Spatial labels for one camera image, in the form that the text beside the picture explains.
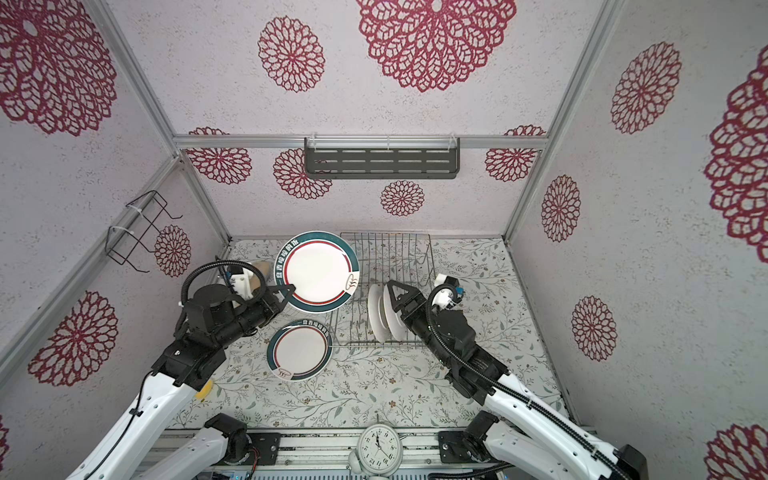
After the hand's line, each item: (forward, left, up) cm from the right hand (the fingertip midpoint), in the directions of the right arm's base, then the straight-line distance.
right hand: (392, 285), depth 66 cm
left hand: (0, +22, -3) cm, 23 cm away
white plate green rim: (+7, +17, -2) cm, 18 cm away
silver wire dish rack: (+36, +5, -31) cm, 48 cm away
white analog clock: (-28, +2, -29) cm, 40 cm away
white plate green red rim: (-1, +29, -33) cm, 44 cm away
